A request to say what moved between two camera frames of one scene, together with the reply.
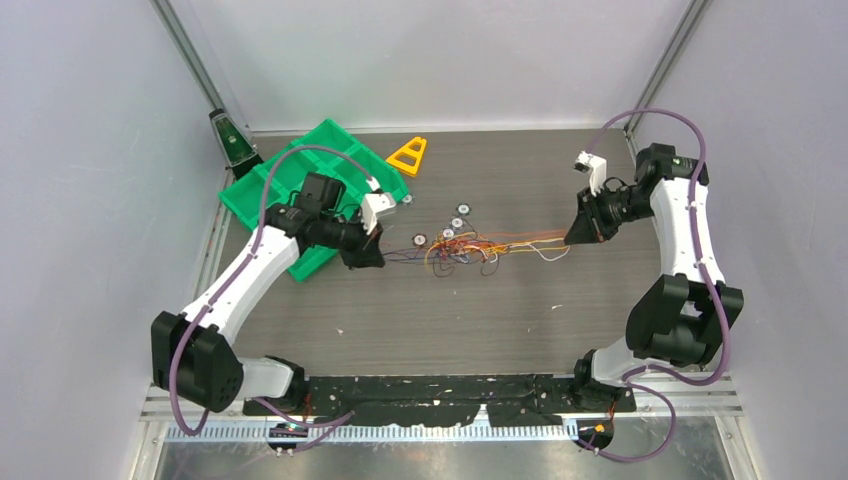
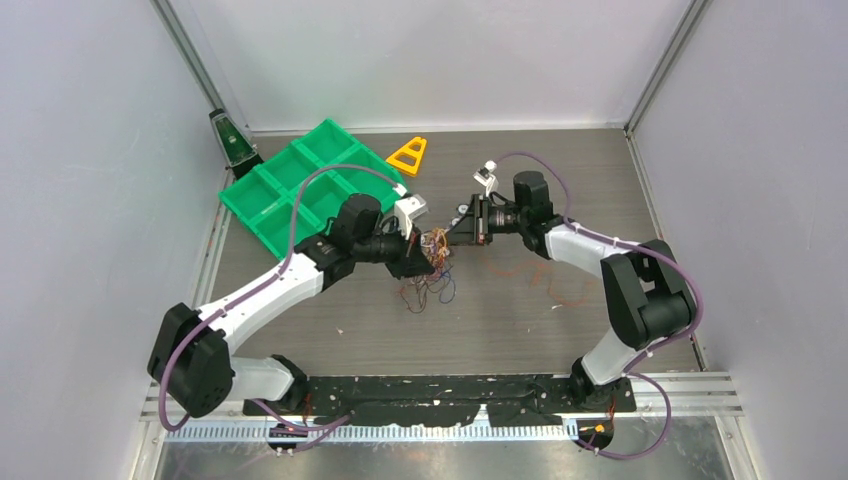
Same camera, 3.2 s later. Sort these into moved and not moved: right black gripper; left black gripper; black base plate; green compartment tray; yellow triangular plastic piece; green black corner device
Moved: left black gripper; right black gripper
Not moved: green compartment tray; yellow triangular plastic piece; black base plate; green black corner device
